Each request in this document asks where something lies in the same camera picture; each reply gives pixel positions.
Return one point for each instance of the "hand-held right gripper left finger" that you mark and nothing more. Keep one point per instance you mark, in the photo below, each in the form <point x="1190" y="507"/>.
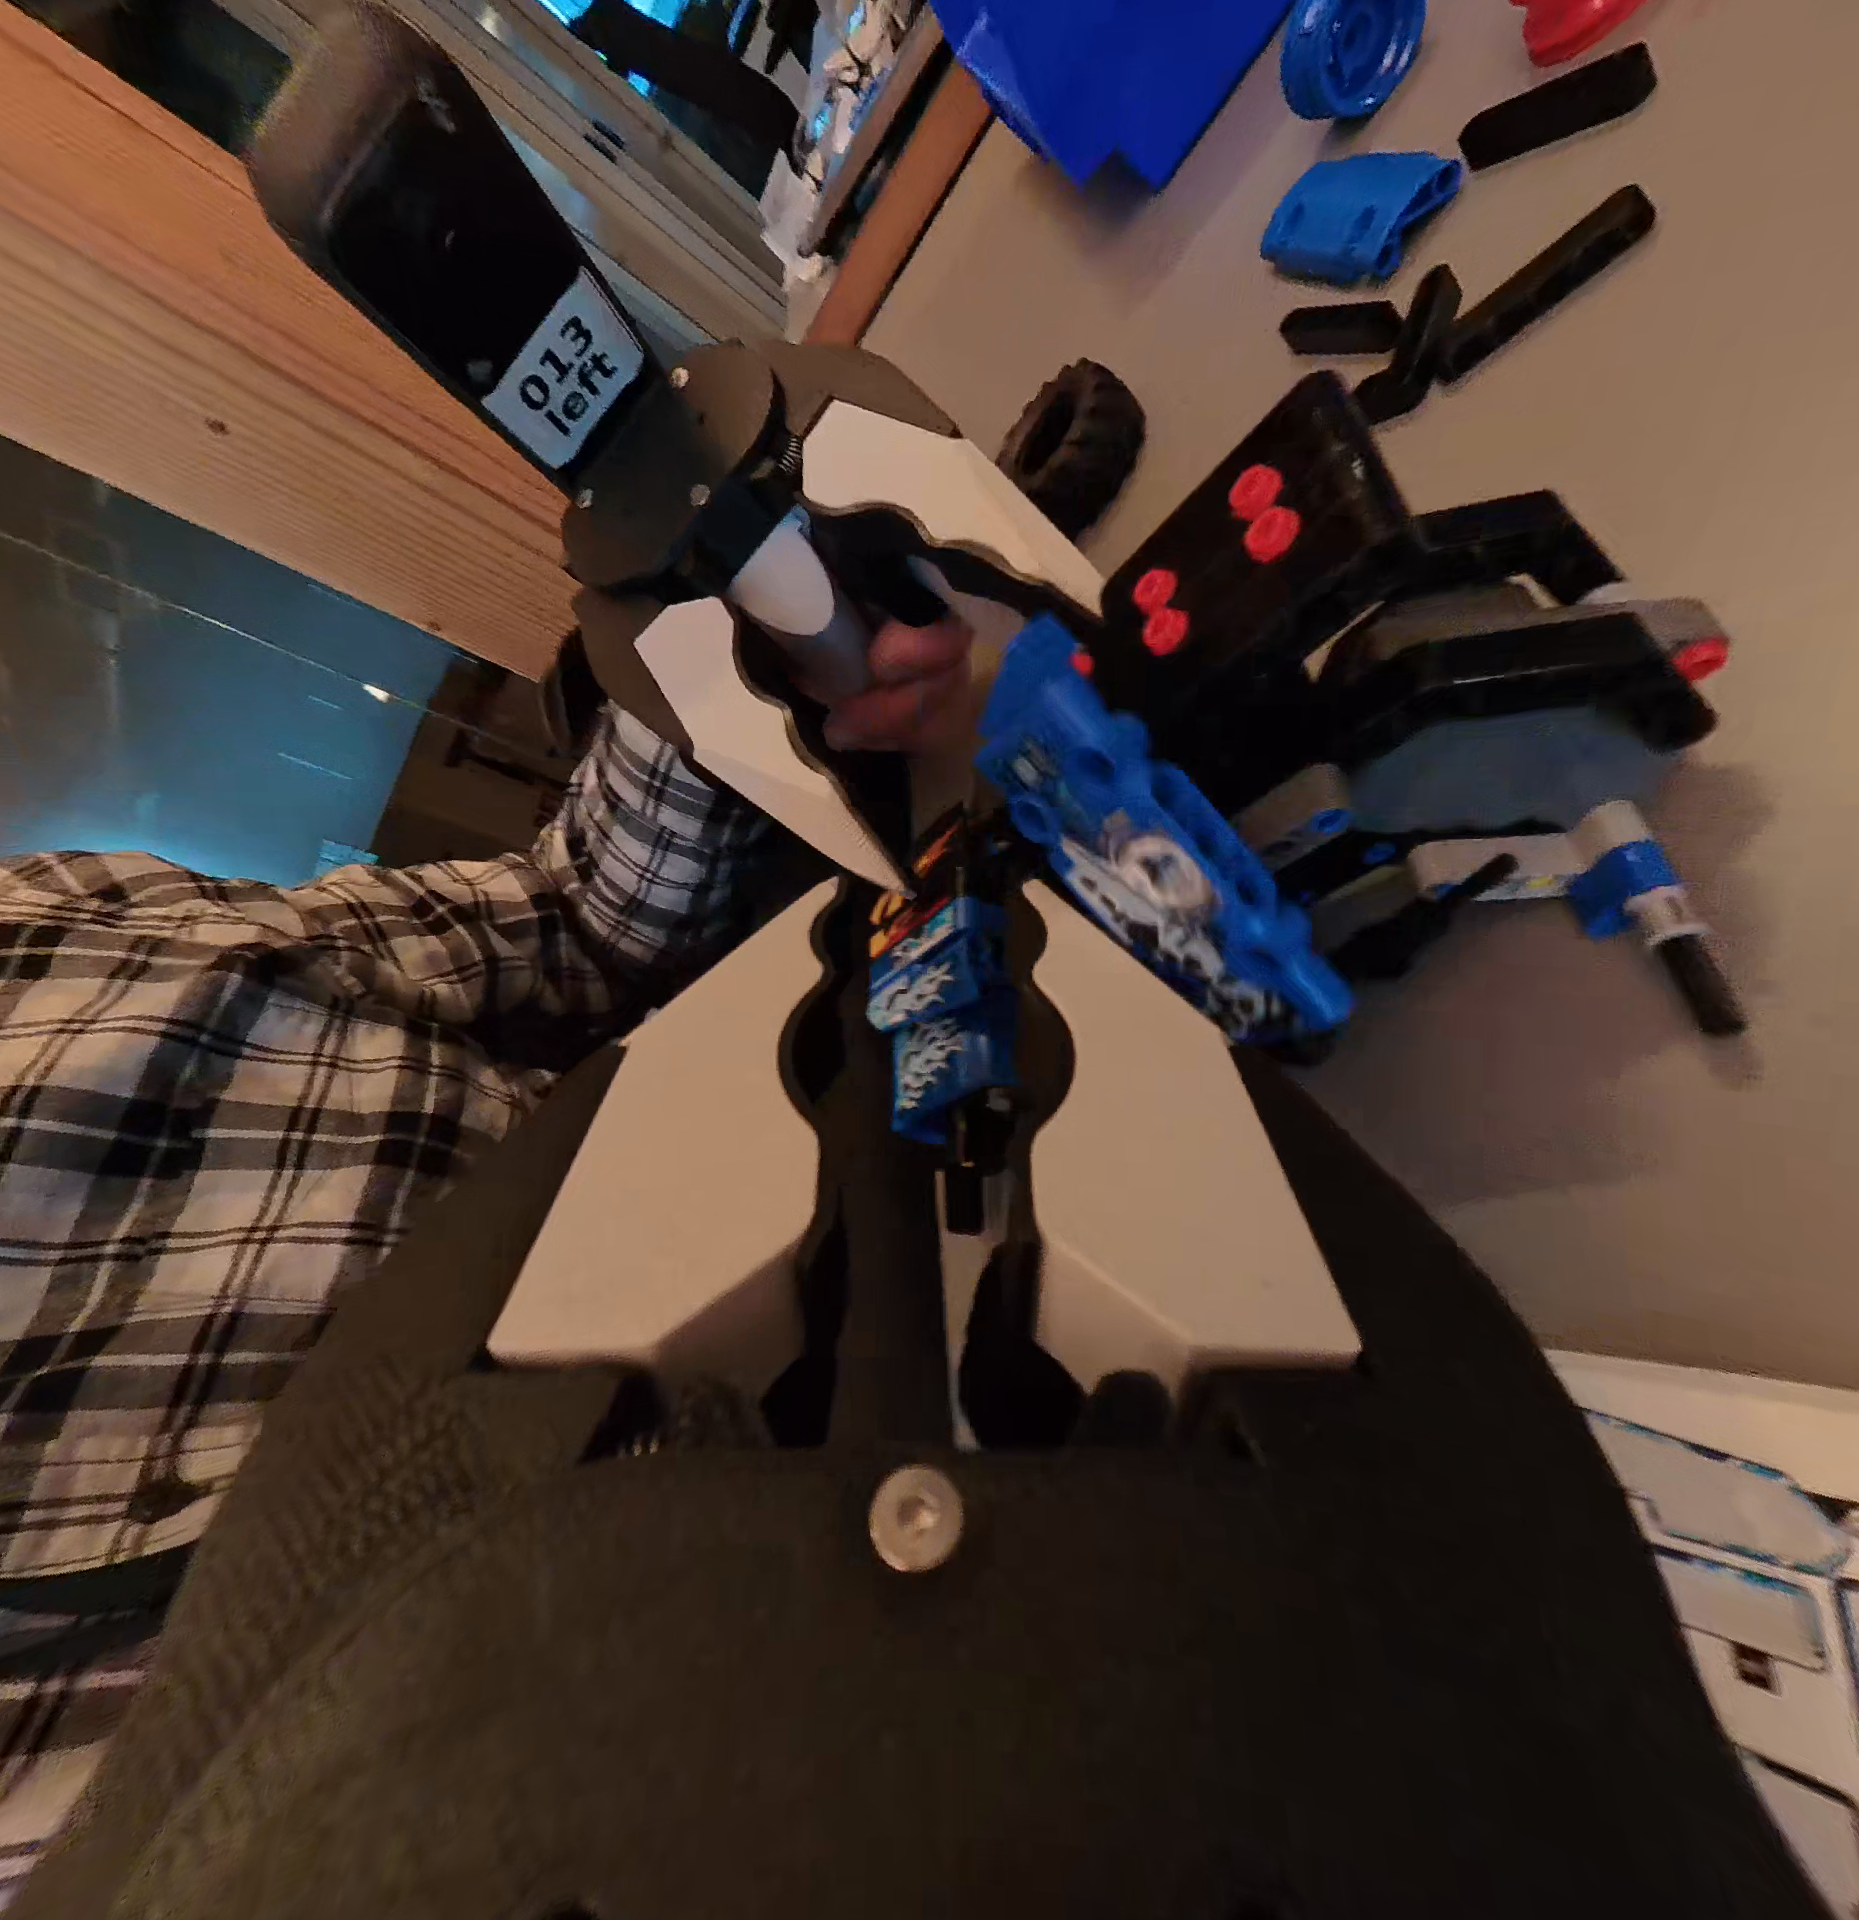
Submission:
<point x="660" y="1200"/>

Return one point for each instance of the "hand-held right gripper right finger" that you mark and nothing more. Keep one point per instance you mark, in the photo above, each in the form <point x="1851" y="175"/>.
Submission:
<point x="1168" y="1200"/>

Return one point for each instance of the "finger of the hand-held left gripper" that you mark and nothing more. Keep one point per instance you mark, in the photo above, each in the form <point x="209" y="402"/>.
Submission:
<point x="930" y="481"/>
<point x="733" y="707"/>

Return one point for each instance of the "blue skull sticker panel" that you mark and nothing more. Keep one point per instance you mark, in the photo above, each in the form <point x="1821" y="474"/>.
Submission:
<point x="1153" y="854"/>

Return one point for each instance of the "toy brick truck model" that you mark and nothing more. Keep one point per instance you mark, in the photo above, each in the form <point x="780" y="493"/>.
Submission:
<point x="1319" y="509"/>

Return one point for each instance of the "person's left forearm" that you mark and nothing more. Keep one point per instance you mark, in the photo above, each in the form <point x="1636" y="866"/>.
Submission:
<point x="645" y="854"/>

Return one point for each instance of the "person's left hand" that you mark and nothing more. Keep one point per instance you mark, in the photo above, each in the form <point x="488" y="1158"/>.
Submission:
<point x="906" y="682"/>

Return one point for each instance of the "black rubber tyre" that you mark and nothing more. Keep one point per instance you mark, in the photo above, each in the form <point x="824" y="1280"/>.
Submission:
<point x="1071" y="444"/>

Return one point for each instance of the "wooden board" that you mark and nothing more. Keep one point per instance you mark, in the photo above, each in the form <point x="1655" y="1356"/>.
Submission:
<point x="119" y="300"/>

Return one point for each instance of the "blue storage bin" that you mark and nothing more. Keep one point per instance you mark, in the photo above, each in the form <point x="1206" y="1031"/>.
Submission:
<point x="1110" y="77"/>

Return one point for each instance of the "black angled beam piece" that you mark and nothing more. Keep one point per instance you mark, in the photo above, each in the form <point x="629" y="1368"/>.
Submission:
<point x="1413" y="342"/>

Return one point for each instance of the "blue curved panel piece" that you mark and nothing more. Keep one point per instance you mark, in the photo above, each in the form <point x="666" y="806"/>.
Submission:
<point x="1363" y="218"/>

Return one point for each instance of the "blue wheel rim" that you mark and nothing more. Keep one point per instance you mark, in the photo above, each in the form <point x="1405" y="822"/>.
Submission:
<point x="1349" y="55"/>

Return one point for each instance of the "long thin black beam piece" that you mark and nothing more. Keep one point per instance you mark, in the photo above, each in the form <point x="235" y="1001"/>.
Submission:
<point x="1543" y="286"/>

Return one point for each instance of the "colourful sticker sheet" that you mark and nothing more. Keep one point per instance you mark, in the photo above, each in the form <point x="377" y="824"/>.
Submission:
<point x="1768" y="1651"/>

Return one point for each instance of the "red wheel rim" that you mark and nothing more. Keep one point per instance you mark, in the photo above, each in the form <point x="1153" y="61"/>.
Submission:
<point x="1580" y="24"/>

